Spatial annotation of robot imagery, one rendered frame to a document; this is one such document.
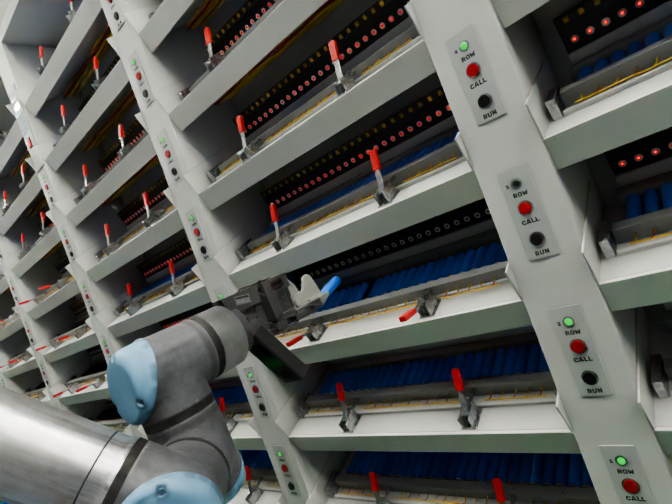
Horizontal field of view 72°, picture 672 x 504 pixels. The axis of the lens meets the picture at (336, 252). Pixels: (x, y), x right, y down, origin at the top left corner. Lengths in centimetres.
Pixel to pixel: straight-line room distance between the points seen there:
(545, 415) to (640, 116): 42
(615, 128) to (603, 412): 36
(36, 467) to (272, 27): 72
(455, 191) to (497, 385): 33
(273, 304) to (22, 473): 37
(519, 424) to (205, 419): 45
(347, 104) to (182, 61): 57
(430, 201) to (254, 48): 44
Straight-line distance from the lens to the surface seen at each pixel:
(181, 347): 62
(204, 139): 116
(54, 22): 190
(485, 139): 66
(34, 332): 235
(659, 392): 75
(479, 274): 74
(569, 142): 64
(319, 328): 94
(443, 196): 70
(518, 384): 81
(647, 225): 70
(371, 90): 76
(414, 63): 72
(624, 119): 63
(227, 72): 99
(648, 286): 66
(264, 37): 91
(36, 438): 52
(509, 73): 66
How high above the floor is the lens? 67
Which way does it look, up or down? 1 degrees up
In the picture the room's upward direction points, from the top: 21 degrees counter-clockwise
